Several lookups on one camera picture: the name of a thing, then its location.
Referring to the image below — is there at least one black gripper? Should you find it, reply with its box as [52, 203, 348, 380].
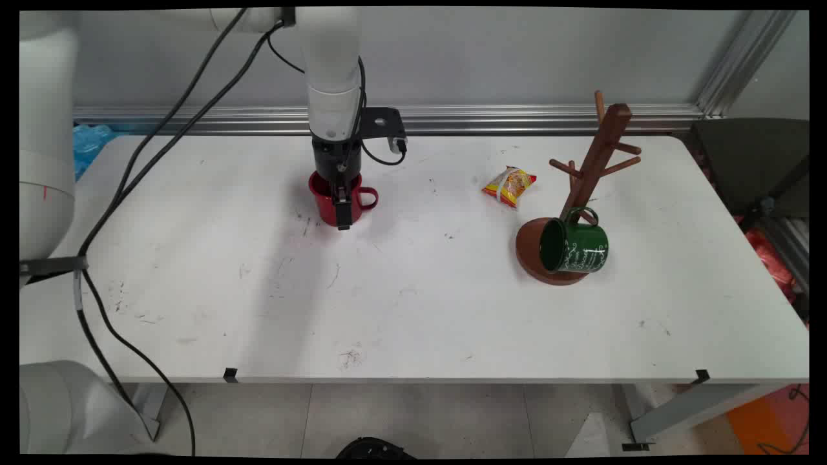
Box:
[312, 136, 362, 232]

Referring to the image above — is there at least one red mug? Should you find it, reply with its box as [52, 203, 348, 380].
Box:
[308, 170, 379, 228]

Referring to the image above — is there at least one green mug with white script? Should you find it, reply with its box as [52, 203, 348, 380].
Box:
[539, 207, 609, 274]

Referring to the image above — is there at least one yellow red snack packet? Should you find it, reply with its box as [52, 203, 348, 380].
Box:
[481, 166, 538, 209]

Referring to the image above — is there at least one black round floor object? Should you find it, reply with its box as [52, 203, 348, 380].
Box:
[336, 437, 417, 460]

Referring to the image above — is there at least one brown wooden mug tree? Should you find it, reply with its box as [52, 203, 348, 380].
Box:
[515, 90, 642, 286]

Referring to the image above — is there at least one crumpled blue plastic bag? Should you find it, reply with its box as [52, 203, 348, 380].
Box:
[72, 124, 120, 181]

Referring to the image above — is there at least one short grey table leg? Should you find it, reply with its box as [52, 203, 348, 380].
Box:
[126, 382, 170, 443]

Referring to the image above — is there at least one grey table leg with foot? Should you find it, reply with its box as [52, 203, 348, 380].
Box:
[622, 382, 792, 451]

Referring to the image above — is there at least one red plastic bag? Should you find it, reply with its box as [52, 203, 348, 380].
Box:
[733, 216, 797, 304]

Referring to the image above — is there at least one orange red floor mat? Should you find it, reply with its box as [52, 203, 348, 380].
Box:
[727, 384, 810, 456]

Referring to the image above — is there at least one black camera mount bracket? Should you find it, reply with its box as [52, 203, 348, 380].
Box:
[359, 107, 408, 147]

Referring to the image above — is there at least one thin black camera cable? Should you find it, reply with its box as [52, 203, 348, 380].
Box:
[267, 31, 406, 167]

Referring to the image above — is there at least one long aluminium frame rail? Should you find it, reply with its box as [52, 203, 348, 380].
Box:
[71, 105, 705, 136]

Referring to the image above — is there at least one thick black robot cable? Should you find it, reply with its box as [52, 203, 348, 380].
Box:
[74, 19, 288, 456]
[78, 6, 249, 256]

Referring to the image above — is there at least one black cable strap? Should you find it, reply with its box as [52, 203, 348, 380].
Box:
[19, 256, 88, 280]

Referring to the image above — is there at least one aluminium frame post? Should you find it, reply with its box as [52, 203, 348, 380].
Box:
[696, 10, 799, 118]

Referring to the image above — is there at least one aluminium side rail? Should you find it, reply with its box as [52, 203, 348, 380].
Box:
[759, 216, 810, 291]

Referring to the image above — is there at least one thin black floor cable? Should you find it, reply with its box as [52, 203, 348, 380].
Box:
[757, 384, 810, 455]

